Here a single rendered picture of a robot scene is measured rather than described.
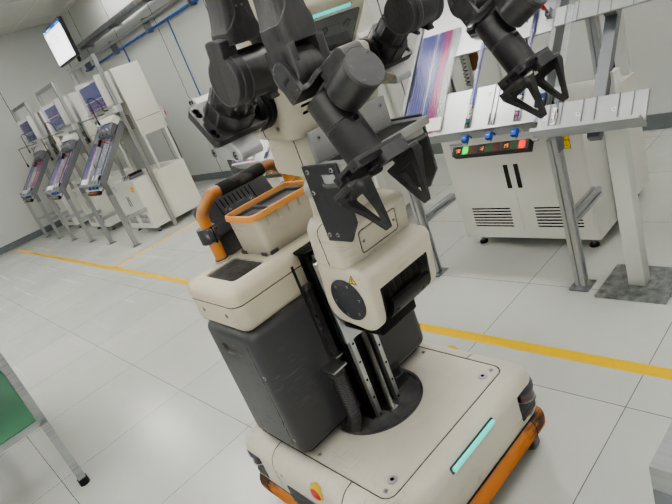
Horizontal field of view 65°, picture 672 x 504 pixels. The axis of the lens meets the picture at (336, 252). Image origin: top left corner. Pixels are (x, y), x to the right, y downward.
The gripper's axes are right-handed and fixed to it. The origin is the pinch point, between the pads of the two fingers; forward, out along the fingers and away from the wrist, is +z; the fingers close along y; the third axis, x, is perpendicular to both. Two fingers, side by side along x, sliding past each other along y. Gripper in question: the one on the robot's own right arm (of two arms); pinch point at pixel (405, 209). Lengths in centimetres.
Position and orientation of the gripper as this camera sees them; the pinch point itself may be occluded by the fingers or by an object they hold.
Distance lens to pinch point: 74.6
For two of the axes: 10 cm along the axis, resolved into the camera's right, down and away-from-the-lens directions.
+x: -4.3, 3.5, 8.3
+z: 5.9, 8.1, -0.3
